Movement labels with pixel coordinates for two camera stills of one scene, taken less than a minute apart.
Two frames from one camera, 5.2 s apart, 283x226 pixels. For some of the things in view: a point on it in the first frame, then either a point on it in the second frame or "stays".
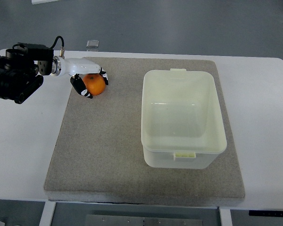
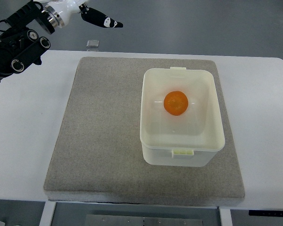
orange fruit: [95, 84] -> [176, 103]
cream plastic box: [182, 125] stays
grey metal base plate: [140, 220] stays
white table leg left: [48, 210] stays
